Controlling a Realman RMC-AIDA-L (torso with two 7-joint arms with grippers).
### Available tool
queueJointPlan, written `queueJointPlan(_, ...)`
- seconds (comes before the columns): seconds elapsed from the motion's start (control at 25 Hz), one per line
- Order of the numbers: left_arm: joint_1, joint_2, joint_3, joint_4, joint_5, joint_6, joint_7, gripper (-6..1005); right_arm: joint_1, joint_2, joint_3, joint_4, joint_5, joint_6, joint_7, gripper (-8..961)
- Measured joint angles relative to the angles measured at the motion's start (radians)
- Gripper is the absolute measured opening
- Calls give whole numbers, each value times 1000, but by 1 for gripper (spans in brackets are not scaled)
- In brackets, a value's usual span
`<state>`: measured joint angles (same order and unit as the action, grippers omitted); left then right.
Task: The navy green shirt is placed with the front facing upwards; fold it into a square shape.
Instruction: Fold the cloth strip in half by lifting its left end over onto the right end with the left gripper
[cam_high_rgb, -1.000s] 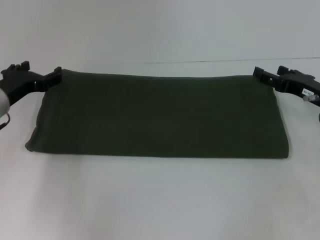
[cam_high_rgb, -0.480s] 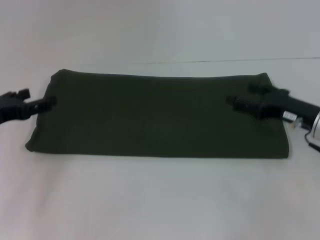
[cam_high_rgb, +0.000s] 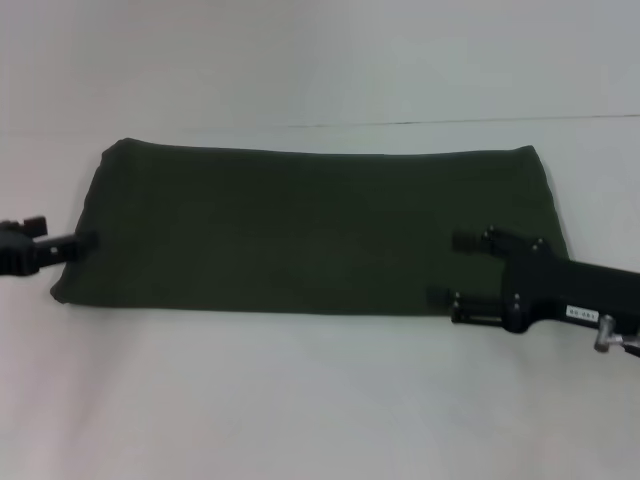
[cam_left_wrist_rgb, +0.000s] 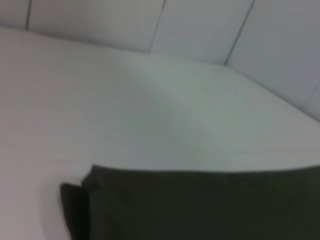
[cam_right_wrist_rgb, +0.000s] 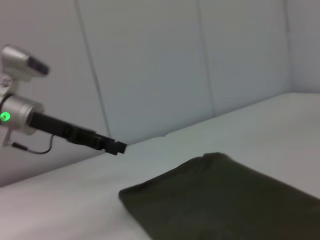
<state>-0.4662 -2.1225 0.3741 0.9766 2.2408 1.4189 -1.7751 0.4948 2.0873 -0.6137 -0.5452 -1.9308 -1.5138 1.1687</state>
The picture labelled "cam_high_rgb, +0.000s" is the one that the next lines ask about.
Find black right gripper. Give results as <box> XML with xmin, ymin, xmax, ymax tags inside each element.
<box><xmin>425</xmin><ymin>224</ymin><xmax>640</xmax><ymax>336</ymax></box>

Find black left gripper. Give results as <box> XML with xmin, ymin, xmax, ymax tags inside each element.
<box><xmin>0</xmin><ymin>214</ymin><xmax>99</xmax><ymax>279</ymax></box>

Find dark green t-shirt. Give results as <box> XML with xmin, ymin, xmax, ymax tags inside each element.
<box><xmin>49</xmin><ymin>137</ymin><xmax>574</xmax><ymax>320</ymax></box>

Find right gripper cable with connectors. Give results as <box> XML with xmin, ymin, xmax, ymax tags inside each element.
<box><xmin>592</xmin><ymin>313</ymin><xmax>640</xmax><ymax>359</ymax></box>

